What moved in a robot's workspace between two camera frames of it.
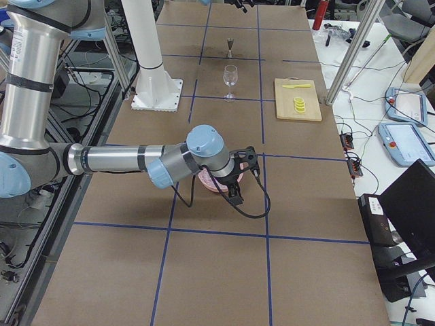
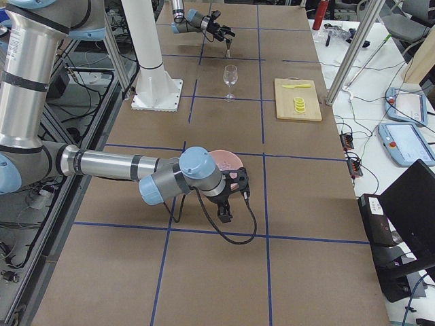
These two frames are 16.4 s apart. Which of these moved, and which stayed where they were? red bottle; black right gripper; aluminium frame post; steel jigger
Moved: black right gripper
Stayed: aluminium frame post; steel jigger; red bottle
